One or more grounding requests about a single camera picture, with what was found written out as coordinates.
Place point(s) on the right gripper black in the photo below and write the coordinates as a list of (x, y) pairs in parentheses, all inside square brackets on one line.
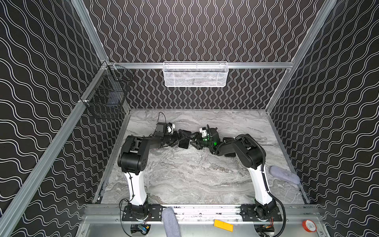
[(200, 140)]

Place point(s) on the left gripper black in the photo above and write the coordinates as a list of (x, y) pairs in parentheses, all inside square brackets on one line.
[(180, 138)]

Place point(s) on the black phone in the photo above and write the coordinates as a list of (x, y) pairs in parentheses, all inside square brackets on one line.
[(184, 143)]

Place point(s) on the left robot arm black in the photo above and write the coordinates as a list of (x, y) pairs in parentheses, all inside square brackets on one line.
[(134, 155)]

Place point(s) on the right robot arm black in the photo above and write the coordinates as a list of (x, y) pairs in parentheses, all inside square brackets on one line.
[(252, 156)]

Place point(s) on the white mesh basket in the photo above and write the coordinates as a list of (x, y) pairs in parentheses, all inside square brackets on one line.
[(195, 74)]

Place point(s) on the yellow card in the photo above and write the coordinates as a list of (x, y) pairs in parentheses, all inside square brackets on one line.
[(223, 225)]

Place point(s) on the purple grey cloth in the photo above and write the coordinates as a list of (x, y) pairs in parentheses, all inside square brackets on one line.
[(284, 175)]

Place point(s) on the red tape roll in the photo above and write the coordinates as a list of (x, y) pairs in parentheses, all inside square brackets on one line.
[(309, 226)]

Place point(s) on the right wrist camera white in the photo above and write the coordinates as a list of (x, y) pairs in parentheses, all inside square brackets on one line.
[(203, 132)]

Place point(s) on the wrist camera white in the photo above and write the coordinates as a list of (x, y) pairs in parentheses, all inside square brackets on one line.
[(203, 132), (170, 128)]

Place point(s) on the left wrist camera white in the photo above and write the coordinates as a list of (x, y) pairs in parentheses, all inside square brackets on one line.
[(170, 128)]

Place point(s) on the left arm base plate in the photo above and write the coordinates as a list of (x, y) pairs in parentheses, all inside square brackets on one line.
[(142, 213)]

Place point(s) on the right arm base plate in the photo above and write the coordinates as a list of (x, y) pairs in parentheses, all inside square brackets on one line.
[(259, 213)]

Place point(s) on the black wire basket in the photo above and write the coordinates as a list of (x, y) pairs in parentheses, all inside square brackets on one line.
[(107, 100)]

